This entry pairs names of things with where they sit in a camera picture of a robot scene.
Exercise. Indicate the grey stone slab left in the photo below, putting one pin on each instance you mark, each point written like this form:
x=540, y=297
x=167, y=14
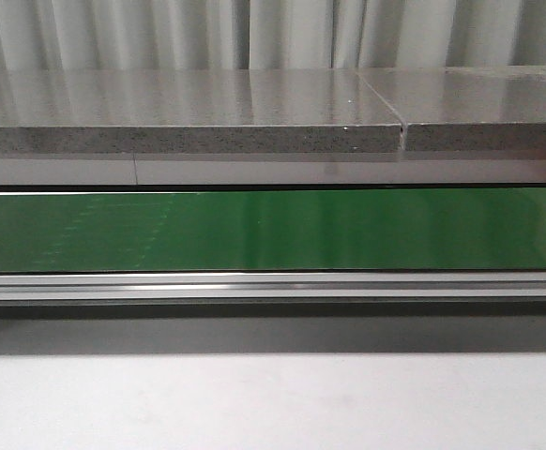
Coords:
x=148, y=111

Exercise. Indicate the grey stone slab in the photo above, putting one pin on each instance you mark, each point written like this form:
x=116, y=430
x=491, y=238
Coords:
x=498, y=110
x=148, y=111

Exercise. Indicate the green conveyor belt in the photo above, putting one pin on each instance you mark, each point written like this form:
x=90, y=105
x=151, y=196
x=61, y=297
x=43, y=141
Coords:
x=499, y=228

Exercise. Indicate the grey stone slab right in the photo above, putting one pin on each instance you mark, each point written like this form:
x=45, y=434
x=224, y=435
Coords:
x=498, y=110

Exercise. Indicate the grey pleated curtain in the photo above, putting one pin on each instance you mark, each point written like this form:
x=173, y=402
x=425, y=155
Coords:
x=270, y=34

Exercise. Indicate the aluminium conveyor side rail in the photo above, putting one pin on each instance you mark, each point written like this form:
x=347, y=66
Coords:
x=277, y=288

